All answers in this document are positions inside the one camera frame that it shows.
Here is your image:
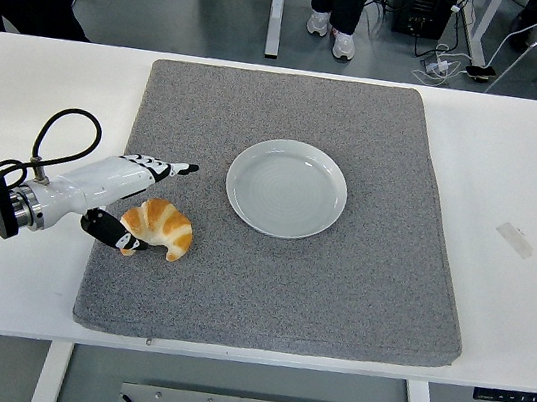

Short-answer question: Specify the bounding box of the grey round plate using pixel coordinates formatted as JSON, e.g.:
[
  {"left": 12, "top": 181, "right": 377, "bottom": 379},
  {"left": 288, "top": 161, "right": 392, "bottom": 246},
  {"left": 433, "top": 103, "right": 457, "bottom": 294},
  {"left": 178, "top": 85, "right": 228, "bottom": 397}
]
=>
[{"left": 219, "top": 130, "right": 356, "bottom": 248}]

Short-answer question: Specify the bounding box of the black smartphone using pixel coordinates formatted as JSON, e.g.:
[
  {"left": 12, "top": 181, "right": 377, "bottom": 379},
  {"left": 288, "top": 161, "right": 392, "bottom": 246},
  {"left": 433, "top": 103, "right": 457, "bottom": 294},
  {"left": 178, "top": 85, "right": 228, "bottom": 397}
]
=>
[{"left": 462, "top": 62, "right": 499, "bottom": 86}]

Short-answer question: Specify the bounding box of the piece of clear tape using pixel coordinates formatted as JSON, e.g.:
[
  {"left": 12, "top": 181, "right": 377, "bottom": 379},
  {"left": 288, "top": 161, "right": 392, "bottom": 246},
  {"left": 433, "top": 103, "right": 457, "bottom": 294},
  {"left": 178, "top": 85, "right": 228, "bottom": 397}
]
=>
[{"left": 491, "top": 219, "right": 537, "bottom": 261}]

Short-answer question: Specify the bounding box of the croissant bread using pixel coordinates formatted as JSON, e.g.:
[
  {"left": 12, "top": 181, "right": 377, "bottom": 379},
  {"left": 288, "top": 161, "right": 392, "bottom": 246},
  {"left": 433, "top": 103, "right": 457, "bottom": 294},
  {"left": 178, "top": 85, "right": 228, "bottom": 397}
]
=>
[{"left": 115, "top": 193, "right": 198, "bottom": 266}]

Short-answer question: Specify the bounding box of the grey fabric mat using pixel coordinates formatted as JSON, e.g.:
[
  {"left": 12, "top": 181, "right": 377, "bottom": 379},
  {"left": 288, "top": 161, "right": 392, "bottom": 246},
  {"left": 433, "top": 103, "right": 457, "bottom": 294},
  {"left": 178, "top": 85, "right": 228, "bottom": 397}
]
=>
[{"left": 69, "top": 42, "right": 500, "bottom": 387}]

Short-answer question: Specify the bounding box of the black table control panel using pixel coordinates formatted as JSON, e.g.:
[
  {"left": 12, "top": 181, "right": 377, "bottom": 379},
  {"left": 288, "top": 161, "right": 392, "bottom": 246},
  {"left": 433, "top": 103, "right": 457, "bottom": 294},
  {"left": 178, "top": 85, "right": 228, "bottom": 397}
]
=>
[{"left": 471, "top": 381, "right": 537, "bottom": 402}]

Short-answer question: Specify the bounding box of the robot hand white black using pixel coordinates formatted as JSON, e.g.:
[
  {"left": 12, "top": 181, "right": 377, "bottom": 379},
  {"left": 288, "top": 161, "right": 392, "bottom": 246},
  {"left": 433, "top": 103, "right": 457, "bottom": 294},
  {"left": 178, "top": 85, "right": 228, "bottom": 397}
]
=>
[{"left": 28, "top": 139, "right": 201, "bottom": 263}]

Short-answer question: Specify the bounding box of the white charger with cable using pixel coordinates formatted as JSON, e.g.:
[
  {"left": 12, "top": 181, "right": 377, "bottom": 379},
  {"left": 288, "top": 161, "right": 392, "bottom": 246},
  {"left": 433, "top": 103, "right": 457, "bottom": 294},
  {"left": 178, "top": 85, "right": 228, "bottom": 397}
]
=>
[{"left": 409, "top": 38, "right": 470, "bottom": 92}]

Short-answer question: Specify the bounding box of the white desk leg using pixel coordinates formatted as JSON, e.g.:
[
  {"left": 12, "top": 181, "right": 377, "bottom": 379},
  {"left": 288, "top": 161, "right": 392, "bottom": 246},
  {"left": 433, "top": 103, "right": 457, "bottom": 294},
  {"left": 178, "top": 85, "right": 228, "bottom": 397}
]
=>
[
  {"left": 454, "top": 0, "right": 502, "bottom": 68},
  {"left": 262, "top": 0, "right": 286, "bottom": 60}
]

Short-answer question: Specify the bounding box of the black computer case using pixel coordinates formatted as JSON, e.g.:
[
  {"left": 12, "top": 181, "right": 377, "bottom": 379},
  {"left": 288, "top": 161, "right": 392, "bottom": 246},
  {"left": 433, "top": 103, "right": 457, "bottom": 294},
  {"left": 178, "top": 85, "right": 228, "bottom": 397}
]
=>
[{"left": 389, "top": 0, "right": 462, "bottom": 44}]

